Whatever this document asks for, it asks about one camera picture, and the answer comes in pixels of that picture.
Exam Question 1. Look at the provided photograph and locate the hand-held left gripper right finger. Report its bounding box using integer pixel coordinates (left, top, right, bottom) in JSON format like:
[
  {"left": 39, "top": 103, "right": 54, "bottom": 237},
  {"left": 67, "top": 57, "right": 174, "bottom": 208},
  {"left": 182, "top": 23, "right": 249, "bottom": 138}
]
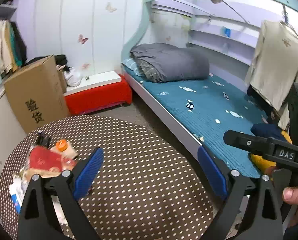
[{"left": 197, "top": 146, "right": 286, "bottom": 240}]

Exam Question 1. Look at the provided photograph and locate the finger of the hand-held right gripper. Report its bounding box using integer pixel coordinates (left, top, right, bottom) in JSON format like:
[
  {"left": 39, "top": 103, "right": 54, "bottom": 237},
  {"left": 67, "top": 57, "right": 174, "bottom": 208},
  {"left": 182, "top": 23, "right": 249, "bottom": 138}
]
[
  {"left": 274, "top": 168, "right": 298, "bottom": 203},
  {"left": 223, "top": 129, "right": 298, "bottom": 172}
]

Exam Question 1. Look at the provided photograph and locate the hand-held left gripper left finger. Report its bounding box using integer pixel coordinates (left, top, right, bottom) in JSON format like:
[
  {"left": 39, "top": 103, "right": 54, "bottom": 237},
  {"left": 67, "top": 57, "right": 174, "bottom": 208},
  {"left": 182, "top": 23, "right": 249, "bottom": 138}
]
[{"left": 17, "top": 147, "right": 104, "bottom": 240}]

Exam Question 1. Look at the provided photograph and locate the red packet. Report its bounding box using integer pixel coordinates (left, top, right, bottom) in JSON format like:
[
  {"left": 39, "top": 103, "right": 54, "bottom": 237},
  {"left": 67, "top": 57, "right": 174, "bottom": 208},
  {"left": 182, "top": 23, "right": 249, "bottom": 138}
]
[{"left": 29, "top": 147, "right": 77, "bottom": 178}]

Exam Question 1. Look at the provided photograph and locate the blue and white packet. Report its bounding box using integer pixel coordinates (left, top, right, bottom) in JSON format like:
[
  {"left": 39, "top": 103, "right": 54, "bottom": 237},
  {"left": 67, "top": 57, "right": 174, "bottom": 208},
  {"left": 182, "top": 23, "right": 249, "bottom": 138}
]
[{"left": 10, "top": 177, "right": 29, "bottom": 213}]

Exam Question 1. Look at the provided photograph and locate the navy cloth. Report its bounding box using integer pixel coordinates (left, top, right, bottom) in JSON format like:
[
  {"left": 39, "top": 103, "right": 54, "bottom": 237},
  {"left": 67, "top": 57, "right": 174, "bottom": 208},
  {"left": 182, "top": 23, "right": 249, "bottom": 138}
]
[{"left": 251, "top": 123, "right": 282, "bottom": 138}]

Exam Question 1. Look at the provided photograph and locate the beige hanging shirt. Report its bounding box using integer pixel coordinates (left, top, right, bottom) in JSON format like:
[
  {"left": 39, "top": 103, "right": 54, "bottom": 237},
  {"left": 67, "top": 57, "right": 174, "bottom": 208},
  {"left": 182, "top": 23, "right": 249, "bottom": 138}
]
[{"left": 244, "top": 20, "right": 298, "bottom": 130}]

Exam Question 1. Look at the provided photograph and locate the small black object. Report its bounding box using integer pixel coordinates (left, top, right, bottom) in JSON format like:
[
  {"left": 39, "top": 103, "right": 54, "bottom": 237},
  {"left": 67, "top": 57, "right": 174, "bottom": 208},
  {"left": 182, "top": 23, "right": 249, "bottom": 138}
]
[{"left": 36, "top": 131, "right": 52, "bottom": 147}]

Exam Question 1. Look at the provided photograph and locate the round table with dotted cloth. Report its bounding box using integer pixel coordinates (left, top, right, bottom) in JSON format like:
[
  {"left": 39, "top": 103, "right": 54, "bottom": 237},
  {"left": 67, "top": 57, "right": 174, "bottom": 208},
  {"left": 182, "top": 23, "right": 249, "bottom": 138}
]
[{"left": 0, "top": 115, "right": 214, "bottom": 240}]

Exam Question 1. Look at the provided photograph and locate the teal candy print bed sheet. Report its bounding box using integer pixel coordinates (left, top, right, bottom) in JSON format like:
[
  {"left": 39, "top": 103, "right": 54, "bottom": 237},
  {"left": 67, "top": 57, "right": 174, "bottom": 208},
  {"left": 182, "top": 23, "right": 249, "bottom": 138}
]
[{"left": 121, "top": 57, "right": 290, "bottom": 179}]

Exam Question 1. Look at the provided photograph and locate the red storage bench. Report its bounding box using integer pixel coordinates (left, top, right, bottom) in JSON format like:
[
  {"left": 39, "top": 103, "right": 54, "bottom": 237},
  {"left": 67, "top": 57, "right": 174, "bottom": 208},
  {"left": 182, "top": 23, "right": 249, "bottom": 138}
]
[{"left": 64, "top": 71, "right": 132, "bottom": 115}]

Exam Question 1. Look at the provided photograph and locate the white plastic bag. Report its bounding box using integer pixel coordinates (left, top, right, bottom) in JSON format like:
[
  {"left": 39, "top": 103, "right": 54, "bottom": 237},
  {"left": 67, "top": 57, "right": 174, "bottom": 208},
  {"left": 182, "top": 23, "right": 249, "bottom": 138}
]
[{"left": 64, "top": 67, "right": 82, "bottom": 87}]

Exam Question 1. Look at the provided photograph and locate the white cabinet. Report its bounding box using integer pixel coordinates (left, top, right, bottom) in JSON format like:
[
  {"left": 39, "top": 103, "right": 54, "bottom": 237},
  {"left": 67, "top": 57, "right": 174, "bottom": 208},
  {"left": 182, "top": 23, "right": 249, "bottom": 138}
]
[{"left": 0, "top": 87, "right": 27, "bottom": 210}]

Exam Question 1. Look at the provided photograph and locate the large cardboard box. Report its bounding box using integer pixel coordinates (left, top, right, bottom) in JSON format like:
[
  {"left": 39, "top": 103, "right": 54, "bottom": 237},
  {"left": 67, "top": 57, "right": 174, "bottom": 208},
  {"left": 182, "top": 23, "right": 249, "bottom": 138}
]
[{"left": 4, "top": 54, "right": 70, "bottom": 134}]

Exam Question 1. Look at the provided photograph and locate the white bed shelf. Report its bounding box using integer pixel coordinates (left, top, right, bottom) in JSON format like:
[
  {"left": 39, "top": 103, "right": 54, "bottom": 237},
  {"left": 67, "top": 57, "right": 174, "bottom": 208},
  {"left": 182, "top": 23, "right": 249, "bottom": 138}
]
[{"left": 186, "top": 27, "right": 260, "bottom": 60}]

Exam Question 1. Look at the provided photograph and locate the folded grey duvet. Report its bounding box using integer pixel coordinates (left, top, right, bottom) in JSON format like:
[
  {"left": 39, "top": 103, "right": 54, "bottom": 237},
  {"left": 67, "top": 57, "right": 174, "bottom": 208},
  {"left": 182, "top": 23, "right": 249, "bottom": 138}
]
[{"left": 130, "top": 43, "right": 210, "bottom": 83}]

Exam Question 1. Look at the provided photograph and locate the striped blue pillow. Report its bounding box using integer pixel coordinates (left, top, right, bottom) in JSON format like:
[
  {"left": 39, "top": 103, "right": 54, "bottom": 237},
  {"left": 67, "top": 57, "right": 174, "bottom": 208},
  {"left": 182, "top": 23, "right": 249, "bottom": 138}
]
[{"left": 121, "top": 58, "right": 144, "bottom": 77}]

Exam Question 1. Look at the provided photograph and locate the black bag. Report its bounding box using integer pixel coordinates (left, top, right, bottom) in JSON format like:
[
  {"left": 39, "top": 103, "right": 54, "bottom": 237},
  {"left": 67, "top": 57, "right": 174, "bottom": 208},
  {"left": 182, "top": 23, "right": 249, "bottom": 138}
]
[{"left": 54, "top": 54, "right": 69, "bottom": 68}]

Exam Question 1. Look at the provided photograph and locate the black hanging garment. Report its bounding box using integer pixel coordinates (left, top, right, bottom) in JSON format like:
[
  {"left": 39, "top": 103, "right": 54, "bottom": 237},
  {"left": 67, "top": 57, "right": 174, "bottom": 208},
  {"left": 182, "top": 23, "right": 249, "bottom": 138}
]
[{"left": 11, "top": 22, "right": 27, "bottom": 63}]

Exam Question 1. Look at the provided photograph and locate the teal hanging garment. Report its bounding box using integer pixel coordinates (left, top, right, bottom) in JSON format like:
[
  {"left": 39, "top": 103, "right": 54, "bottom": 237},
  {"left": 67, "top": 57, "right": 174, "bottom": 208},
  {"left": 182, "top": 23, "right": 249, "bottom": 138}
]
[{"left": 9, "top": 25, "right": 22, "bottom": 65}]

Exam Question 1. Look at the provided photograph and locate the cream hanging garment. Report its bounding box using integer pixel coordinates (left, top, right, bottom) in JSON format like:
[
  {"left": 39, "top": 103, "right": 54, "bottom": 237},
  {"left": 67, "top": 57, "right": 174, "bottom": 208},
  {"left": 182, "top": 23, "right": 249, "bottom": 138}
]
[{"left": 0, "top": 20, "right": 18, "bottom": 73}]

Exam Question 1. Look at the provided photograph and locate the white wardrobe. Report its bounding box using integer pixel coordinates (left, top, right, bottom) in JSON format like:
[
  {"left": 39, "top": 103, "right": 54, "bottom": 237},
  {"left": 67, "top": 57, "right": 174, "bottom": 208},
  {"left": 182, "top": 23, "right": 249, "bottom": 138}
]
[{"left": 16, "top": 0, "right": 144, "bottom": 80}]

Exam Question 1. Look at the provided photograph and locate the teal bed frame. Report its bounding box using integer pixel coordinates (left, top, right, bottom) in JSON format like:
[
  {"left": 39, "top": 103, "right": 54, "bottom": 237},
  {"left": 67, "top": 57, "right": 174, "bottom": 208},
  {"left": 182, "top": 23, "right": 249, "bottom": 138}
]
[{"left": 120, "top": 0, "right": 298, "bottom": 198}]

